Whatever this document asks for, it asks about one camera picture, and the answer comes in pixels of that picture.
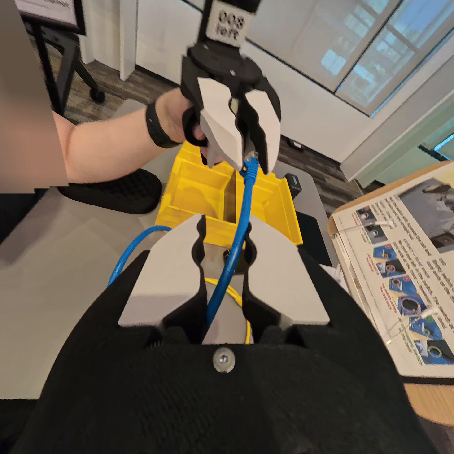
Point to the black textured pad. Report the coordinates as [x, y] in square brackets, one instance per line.
[113, 193]

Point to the person's left hand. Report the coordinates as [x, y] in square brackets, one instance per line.
[172, 113]

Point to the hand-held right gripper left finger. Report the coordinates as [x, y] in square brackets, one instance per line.
[166, 280]

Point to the black desk mat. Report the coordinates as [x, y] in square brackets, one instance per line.
[314, 237]

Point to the black wrist band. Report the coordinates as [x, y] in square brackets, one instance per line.
[156, 131]

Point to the black power adapter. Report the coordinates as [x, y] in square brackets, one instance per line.
[293, 184]

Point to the yellow plastic bin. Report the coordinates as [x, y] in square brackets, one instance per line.
[198, 191]

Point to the small black floor device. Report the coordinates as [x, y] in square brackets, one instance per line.
[296, 144]

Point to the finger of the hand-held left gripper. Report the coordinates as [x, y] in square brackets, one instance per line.
[220, 124]
[269, 131]

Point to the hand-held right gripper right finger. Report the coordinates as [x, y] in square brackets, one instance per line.
[291, 283]

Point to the printed instruction sheet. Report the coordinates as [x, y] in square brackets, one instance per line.
[390, 255]

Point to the wooden clipboard board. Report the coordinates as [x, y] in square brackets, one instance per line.
[425, 400]

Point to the person's left forearm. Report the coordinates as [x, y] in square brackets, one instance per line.
[106, 149]

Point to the large window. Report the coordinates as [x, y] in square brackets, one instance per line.
[372, 53]

